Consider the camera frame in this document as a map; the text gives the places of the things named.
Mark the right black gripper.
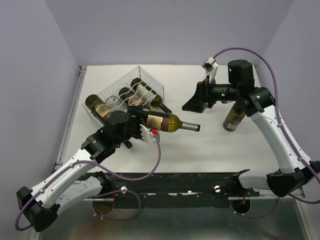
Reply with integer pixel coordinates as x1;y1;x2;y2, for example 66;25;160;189
181;75;240;113

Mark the dark green wine bottle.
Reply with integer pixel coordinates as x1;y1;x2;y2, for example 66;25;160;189
118;87;145;107

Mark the aluminium frame rail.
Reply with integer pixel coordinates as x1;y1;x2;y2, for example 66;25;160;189
228;189;306;202

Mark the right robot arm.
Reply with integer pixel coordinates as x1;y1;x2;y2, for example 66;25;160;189
182;57;320;197

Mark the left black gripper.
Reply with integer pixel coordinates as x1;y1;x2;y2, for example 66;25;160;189
114;105;149;146

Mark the olive green wine bottle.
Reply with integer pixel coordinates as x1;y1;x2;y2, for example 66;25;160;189
146;111;201;133

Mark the white wire wine rack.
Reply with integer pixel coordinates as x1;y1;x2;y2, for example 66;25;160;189
97;66;165;112

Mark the short clear glass bottle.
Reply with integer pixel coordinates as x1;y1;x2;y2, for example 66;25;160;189
105;95;127;112

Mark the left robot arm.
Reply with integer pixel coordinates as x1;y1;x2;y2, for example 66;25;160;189
15;106;148;232

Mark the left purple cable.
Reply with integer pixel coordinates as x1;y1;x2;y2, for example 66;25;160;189
14;133;162;231

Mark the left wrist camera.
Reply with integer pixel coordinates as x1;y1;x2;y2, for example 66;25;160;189
140;124;160;145

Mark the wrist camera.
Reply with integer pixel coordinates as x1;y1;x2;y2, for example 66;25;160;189
201;56;219;82
140;124;160;145

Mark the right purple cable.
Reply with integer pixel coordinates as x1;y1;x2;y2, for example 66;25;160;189
212;47;320;218

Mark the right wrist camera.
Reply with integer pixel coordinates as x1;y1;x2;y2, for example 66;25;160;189
201;56;219;82

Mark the purple cable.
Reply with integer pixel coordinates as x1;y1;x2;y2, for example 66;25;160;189
14;133;162;231
212;47;320;218

